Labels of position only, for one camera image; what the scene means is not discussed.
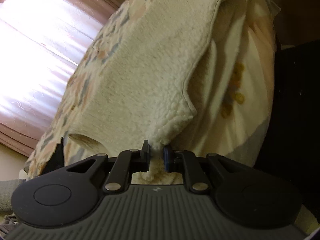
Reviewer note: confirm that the grey cloth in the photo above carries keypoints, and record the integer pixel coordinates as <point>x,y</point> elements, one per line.
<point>8,195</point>

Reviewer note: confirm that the black angular object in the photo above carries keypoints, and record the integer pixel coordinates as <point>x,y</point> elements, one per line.
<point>57,158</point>

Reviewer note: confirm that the pink curtain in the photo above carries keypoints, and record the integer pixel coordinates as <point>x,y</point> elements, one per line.
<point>37,62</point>

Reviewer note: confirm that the patchwork patterned bed sheet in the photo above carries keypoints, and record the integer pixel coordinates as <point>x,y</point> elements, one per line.
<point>82,80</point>

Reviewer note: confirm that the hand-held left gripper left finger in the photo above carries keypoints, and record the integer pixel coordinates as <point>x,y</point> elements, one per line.
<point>149,155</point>

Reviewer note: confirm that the white cloth with yellow print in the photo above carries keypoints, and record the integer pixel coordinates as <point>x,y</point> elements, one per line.
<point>250,110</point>

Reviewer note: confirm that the cream fleece garment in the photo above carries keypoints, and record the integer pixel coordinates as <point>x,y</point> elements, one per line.
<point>150,80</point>

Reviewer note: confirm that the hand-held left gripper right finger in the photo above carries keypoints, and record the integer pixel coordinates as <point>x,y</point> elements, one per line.
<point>166,158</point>

